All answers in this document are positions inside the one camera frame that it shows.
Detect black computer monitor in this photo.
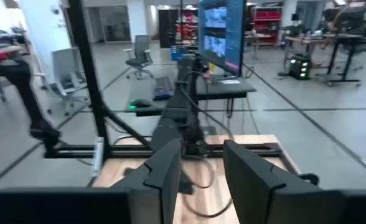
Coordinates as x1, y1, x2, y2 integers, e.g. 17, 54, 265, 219
197, 0, 246, 78

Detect black keyboard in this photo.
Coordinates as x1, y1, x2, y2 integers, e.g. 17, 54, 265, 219
152, 75, 175, 101

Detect dark monitor desk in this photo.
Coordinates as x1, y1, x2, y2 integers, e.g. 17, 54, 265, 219
195, 76, 258, 102

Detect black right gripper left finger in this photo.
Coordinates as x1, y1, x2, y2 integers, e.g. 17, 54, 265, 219
110, 138, 183, 224

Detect red storage shelf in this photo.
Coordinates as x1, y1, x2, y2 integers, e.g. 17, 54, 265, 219
251, 6, 283, 47

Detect blue plastic crate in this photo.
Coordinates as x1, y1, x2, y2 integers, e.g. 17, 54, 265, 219
169, 45, 187, 62

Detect tall black cabinet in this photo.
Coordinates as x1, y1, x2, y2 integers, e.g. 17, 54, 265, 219
157, 8, 179, 49

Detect black aluminium table frame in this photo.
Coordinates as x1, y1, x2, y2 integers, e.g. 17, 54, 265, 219
44, 0, 321, 187

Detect grey office chair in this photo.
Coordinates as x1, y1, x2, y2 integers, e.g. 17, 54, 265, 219
123, 34, 155, 81

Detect black standing desk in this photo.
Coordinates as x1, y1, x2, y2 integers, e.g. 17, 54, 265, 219
315, 32, 366, 88

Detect black computer green lights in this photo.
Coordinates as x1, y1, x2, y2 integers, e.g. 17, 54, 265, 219
288, 53, 312, 81

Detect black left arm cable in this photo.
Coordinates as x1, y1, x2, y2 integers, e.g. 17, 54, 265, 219
175, 70, 235, 218

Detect white office chair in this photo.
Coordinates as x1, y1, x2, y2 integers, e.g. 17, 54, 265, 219
34, 47, 90, 118

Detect dark keyboard desk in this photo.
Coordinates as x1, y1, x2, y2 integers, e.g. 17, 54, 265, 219
125, 76, 179, 118

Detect black computer mouse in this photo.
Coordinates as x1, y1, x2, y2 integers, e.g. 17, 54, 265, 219
132, 98, 154, 110

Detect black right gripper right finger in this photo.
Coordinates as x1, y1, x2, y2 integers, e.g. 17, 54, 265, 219
222, 139, 343, 224

